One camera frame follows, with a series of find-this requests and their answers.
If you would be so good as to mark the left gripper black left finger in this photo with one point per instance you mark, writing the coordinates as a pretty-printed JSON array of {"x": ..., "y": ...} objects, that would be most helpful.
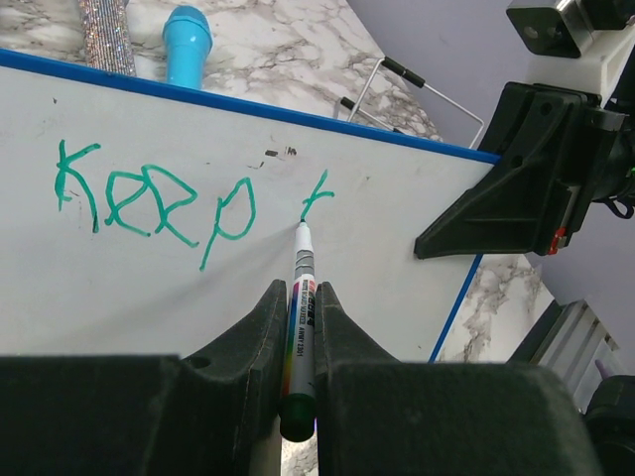
[{"x": 147, "y": 414}]

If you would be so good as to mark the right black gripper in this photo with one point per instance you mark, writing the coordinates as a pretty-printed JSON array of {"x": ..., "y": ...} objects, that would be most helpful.
[{"x": 548, "y": 139}]

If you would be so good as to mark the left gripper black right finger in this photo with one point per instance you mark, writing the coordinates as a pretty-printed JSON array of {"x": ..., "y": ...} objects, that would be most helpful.
[{"x": 377, "y": 415}]

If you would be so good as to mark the green white marker pen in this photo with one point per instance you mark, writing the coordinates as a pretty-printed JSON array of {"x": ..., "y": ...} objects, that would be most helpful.
[{"x": 298, "y": 407}]

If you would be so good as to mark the blue framed whiteboard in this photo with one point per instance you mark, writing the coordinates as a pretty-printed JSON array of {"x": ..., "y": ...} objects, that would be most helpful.
[{"x": 142, "y": 217}]

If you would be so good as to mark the blue toy microphone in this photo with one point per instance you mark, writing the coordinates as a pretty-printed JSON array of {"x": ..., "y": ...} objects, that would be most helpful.
[{"x": 188, "y": 41}]

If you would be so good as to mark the glitter tube silver cap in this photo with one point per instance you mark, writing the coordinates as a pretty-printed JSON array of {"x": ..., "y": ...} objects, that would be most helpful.
[{"x": 107, "y": 43}]

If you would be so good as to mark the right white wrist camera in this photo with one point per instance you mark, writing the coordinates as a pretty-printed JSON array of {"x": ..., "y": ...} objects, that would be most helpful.
[{"x": 586, "y": 46}]

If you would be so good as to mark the aluminium frame rail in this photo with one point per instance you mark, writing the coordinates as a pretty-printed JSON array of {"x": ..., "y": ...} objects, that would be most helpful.
[{"x": 571, "y": 341}]

